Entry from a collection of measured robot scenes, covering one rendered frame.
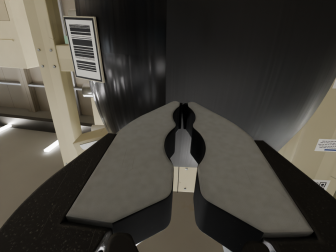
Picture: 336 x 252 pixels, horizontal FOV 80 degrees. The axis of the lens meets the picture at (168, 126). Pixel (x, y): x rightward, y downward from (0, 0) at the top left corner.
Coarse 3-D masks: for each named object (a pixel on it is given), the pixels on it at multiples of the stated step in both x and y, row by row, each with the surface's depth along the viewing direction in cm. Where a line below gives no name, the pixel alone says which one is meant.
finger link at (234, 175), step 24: (192, 120) 10; (216, 120) 9; (192, 144) 9; (216, 144) 8; (240, 144) 8; (216, 168) 7; (240, 168) 7; (264, 168) 7; (216, 192) 6; (240, 192) 6; (264, 192) 6; (216, 216) 6; (240, 216) 5; (264, 216) 5; (288, 216) 5; (216, 240) 6; (240, 240) 6
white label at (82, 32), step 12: (72, 24) 19; (84, 24) 18; (96, 24) 18; (72, 36) 20; (84, 36) 19; (96, 36) 18; (72, 48) 20; (84, 48) 20; (96, 48) 19; (72, 60) 21; (84, 60) 20; (96, 60) 20; (84, 72) 21; (96, 72) 20
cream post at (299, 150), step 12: (324, 108) 40; (312, 120) 41; (324, 120) 41; (300, 132) 42; (312, 132) 42; (324, 132) 42; (288, 144) 46; (300, 144) 43; (312, 144) 43; (288, 156) 46; (300, 156) 45; (312, 156) 44; (324, 156) 44; (300, 168) 46; (312, 168) 46; (324, 168) 46
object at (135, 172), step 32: (128, 128) 9; (160, 128) 9; (128, 160) 7; (160, 160) 7; (96, 192) 6; (128, 192) 6; (160, 192) 6; (96, 224) 5; (128, 224) 5; (160, 224) 6
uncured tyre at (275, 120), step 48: (96, 0) 17; (144, 0) 17; (192, 0) 16; (240, 0) 16; (288, 0) 16; (144, 48) 18; (192, 48) 18; (240, 48) 18; (288, 48) 17; (96, 96) 25; (144, 96) 21; (192, 96) 20; (240, 96) 20; (288, 96) 20
